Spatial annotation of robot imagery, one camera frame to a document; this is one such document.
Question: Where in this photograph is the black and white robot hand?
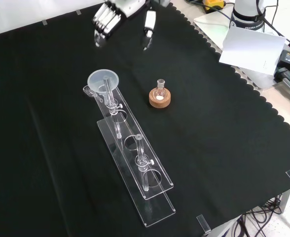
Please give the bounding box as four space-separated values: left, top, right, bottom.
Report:
92 0 157 51

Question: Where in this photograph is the translucent plastic funnel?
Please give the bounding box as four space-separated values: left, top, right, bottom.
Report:
87 69 120 101

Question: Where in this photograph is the clear acrylic funnel stand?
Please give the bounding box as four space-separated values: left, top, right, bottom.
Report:
93 76 177 228

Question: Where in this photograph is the pale board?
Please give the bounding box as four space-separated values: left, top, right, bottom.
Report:
192 10 277 90

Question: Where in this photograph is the yellow stop button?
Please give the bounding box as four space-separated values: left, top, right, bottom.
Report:
202 0 227 12

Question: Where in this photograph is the small round-bottom glass flask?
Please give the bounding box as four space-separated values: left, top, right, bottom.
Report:
152 79 167 101

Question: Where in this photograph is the white paper sheet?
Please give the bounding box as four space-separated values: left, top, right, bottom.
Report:
218 26 287 75

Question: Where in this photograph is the black bench cloth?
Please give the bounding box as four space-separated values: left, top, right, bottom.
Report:
0 0 290 237

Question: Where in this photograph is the brown cork ring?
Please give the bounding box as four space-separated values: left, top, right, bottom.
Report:
148 88 173 110

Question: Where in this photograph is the black cable bundle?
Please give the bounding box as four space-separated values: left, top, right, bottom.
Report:
218 195 290 237

